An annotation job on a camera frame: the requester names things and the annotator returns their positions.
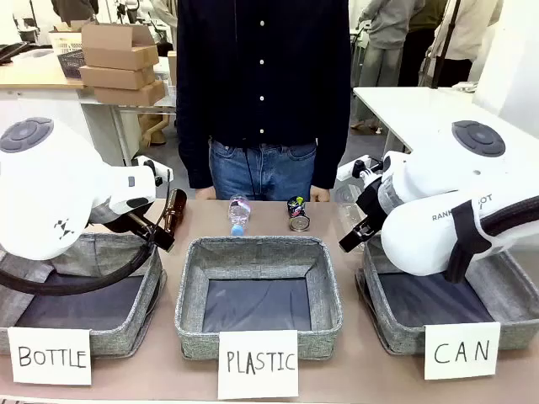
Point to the grey fabric basket bottle label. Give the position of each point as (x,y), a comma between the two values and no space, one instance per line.
(118,336)

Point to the wooden top desk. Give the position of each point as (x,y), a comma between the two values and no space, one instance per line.
(33,76)

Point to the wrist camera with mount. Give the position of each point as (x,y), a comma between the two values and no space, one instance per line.
(362,168)
(147,165)

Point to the bystander in dark jacket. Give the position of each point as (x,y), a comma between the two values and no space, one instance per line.
(76,8)

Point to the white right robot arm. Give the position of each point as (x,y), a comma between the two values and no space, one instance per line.
(421,235)

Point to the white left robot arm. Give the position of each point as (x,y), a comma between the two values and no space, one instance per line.
(50,189)

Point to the person's left hand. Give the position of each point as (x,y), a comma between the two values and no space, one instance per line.
(321,195)

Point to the grey fabric basket can label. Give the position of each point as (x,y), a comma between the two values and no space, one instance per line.
(400,336)

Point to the bystander in olive jacket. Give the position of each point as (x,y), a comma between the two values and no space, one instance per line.
(421,42)

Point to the open cardboard box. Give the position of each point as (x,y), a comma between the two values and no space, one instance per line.
(118,48)

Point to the small plastic bottle blue cap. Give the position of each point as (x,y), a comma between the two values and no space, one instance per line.
(240,214)

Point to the bystander in beige coat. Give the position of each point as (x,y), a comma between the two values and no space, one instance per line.
(467,33)

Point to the white plastic crate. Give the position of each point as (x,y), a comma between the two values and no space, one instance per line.
(65,41)

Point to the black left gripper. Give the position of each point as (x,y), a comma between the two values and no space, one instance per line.
(156,237)

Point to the crushed black colourful can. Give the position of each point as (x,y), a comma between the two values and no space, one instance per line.
(298,214)

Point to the white paper sign CAN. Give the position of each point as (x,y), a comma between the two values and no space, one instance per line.
(461,351)

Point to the bystander in grey skirt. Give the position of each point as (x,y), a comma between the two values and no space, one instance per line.
(389,33)

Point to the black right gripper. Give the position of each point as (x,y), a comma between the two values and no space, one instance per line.
(372,206)

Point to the white paper sign PLASTIC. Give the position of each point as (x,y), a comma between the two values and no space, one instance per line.
(257,364)

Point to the black plastic basket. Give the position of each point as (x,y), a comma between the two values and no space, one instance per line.
(70,63)

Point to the person's left forearm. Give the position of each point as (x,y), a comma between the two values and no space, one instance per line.
(332,155)

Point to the flat closed cardboard box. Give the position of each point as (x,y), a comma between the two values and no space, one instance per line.
(115,78)
(130,96)

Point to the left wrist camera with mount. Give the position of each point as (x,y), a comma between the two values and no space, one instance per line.
(147,165)

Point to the large clear plastic bottle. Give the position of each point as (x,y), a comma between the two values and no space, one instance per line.
(347,202)

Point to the white paper sign BOTTLE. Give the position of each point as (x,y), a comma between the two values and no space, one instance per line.
(49,357)

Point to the person's right hand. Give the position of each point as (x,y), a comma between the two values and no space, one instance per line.
(205,194)

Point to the person in dark shirt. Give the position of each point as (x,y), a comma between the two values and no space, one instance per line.
(261,84)

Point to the grey fabric basket plastic label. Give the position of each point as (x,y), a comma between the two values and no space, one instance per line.
(252,252)

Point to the person's right forearm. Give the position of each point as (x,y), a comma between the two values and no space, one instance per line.
(193,155)

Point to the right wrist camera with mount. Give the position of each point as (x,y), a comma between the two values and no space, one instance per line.
(362,168)

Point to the brown glass bottle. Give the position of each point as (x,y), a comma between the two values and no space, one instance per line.
(174,208)

